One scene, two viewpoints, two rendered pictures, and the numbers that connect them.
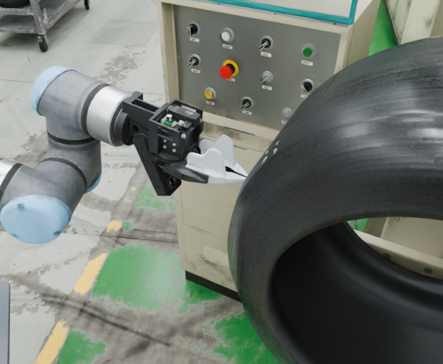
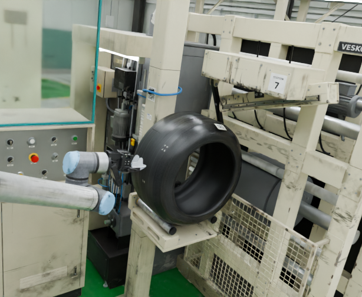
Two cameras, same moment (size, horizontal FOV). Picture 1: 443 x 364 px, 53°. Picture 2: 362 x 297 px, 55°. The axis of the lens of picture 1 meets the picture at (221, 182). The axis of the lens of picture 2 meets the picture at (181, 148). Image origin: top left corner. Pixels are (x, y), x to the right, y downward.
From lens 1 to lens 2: 131 cm
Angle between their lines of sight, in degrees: 60
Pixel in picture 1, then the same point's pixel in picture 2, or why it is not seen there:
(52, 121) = (81, 171)
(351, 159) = (190, 138)
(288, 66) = (65, 147)
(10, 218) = (105, 203)
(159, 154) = (124, 167)
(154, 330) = not seen: outside the picture
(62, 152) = (85, 183)
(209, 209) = (25, 247)
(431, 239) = not seen: hidden behind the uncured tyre
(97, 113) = (103, 160)
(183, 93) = not seen: hidden behind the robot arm
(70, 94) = (89, 157)
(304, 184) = (183, 148)
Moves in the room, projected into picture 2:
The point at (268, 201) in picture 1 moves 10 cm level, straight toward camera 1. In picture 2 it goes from (174, 157) to (192, 164)
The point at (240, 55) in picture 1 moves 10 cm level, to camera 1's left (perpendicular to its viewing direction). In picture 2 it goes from (39, 148) to (24, 152)
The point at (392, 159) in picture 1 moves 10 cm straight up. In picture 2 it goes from (197, 135) to (200, 114)
